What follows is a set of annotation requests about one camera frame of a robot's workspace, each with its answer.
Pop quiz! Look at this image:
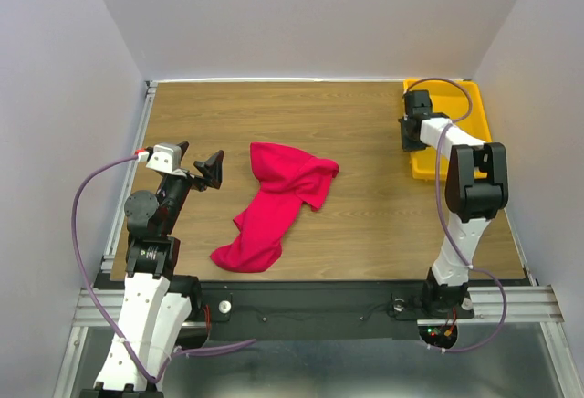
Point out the yellow plastic bin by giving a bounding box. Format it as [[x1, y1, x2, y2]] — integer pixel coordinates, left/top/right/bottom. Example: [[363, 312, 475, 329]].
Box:
[[401, 78, 494, 183]]

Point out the red polo t shirt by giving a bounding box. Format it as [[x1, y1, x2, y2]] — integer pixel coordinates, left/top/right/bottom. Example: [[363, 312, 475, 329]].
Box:
[[210, 142, 339, 273]]

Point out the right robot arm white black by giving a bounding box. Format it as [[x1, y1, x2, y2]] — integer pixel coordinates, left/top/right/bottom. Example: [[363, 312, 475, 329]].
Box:
[[399, 90, 508, 314]]

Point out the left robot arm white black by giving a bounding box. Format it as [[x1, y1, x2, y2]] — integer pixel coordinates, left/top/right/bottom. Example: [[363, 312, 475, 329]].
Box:
[[80, 141, 224, 397]]

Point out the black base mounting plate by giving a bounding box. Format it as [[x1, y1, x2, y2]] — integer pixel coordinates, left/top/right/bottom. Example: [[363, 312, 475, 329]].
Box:
[[93, 274, 475, 342]]

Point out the small electronics board with leds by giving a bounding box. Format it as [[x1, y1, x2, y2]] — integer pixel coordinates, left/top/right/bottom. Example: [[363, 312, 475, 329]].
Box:
[[420, 325, 458, 348]]

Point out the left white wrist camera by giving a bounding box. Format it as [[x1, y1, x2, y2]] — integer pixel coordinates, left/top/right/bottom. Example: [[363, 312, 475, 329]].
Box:
[[135, 143, 185, 176]]

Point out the left aluminium frame rail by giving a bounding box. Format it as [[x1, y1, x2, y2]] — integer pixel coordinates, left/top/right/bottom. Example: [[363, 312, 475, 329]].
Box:
[[99, 80, 158, 273]]

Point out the aluminium frame rail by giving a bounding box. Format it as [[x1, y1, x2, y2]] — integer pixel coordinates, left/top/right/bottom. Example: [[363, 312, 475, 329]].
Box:
[[99, 80, 158, 273], [74, 286, 564, 327]]

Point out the front aluminium frame rail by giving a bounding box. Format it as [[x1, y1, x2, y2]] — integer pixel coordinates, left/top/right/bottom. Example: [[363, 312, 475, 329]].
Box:
[[74, 286, 564, 327]]

